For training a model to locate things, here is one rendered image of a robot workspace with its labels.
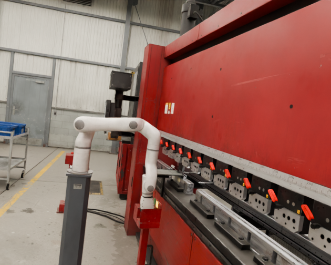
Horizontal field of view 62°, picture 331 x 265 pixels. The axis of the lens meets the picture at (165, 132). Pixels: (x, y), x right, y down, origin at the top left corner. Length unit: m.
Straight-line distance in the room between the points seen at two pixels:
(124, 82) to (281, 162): 2.38
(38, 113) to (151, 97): 6.60
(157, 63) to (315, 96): 2.32
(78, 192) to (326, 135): 1.65
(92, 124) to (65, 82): 7.40
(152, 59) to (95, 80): 6.13
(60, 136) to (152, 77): 6.54
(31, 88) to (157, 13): 4.70
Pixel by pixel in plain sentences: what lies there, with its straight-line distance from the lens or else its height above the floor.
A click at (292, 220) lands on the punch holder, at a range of 1.32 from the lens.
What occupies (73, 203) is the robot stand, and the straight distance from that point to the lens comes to 2.19.
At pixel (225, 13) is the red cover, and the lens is 2.08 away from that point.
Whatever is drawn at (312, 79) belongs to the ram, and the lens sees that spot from 1.30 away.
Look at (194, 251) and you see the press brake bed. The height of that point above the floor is 0.67.
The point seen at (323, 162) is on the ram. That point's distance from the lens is 1.21.
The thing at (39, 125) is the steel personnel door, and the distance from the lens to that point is 9.52.
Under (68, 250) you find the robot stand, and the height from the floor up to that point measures 0.42.
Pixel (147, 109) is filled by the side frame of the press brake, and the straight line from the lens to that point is 3.25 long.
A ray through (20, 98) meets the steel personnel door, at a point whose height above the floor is 1.45.
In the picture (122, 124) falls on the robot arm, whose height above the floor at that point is 1.40.
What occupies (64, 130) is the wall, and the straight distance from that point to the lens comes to 9.43.
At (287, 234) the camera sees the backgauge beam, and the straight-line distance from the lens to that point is 1.78.
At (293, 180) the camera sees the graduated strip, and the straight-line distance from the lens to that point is 1.31.
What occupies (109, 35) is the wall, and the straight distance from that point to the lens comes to 9.55.
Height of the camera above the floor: 1.52
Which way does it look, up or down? 4 degrees down
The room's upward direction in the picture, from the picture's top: 7 degrees clockwise
